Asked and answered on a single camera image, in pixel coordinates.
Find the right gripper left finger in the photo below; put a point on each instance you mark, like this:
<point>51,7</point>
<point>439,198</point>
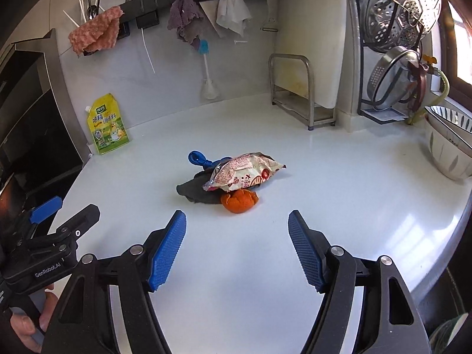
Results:
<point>82,321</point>

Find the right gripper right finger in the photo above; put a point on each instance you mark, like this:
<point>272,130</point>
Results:
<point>389,321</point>

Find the dark grey cloth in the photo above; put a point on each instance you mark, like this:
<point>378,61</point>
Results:
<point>194,192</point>

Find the orange peel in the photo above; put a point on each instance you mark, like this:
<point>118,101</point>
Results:
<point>239,201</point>

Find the red patterned snack bag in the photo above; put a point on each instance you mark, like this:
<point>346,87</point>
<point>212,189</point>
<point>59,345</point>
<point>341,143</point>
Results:
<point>243,172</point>

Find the person's left hand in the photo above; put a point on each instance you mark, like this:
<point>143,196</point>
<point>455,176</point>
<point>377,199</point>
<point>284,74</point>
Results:
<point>25,328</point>

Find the black stove hood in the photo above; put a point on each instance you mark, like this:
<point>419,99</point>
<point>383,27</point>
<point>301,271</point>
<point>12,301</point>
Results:
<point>43,146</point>

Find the yellow seasoning pouch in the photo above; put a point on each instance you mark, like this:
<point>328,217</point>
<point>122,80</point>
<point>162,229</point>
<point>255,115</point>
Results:
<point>105,123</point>

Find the white leaf-pattern bowl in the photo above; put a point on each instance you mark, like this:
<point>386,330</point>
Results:
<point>447,157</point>

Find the blue knotted bag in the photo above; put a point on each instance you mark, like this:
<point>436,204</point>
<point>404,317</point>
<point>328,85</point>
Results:
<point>199,159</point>

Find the striped white bowl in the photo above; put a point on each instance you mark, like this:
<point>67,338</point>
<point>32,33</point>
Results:
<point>449,123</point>

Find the steel cutting board rack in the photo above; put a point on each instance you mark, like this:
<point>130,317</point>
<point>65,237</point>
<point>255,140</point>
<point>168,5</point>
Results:
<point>303,108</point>

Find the pink dish cloth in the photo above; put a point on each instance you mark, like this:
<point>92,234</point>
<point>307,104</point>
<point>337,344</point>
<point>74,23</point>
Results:
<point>100,33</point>

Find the white bottle brush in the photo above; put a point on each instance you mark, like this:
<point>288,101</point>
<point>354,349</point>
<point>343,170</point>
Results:
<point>209,91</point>

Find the steel pot lid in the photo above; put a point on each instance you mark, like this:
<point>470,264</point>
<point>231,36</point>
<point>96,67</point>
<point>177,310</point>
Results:
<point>398,77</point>

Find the black lid rack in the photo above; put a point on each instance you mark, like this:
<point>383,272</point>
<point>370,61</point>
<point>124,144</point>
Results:
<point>365,60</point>

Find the purple dish cloth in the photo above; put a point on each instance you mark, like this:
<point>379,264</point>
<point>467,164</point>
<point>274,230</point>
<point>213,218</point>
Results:
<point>186,18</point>

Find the white hanging cloth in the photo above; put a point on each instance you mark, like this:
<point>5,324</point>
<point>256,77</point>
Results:
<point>233,15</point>

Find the white cutting board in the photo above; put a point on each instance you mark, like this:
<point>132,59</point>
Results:
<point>315,29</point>

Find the steel steamer basket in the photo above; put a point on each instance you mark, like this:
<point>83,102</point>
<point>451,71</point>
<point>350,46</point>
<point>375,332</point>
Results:
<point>390,23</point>

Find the white peeler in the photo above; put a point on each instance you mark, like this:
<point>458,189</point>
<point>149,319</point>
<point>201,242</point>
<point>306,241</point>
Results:
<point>271,22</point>

